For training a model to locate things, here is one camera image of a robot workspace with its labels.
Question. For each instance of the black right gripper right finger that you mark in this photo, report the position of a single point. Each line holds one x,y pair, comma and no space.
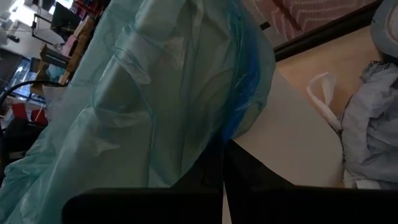
311,208

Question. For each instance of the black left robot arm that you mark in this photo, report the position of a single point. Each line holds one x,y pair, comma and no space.
25,143

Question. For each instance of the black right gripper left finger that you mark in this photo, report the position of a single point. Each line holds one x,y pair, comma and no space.
155,208

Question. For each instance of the pink chevron cloth cover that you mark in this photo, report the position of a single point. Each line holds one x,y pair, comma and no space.
311,9

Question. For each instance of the black aluminium table frame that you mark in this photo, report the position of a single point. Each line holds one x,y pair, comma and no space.
326,29

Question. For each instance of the white plastic trash bin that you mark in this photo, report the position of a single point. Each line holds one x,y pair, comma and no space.
295,146

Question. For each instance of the grey plastic bag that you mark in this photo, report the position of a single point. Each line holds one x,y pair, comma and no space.
373,124

